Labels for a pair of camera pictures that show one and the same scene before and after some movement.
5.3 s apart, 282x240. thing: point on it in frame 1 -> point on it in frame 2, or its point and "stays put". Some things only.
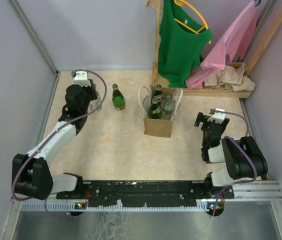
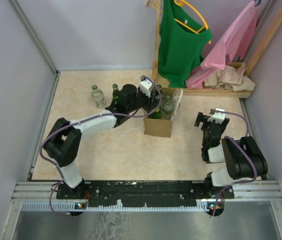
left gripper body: (88, 90) -> (147, 103)
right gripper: (203, 118) stays put
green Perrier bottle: (118, 98) stays put
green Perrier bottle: (154, 110) stays put
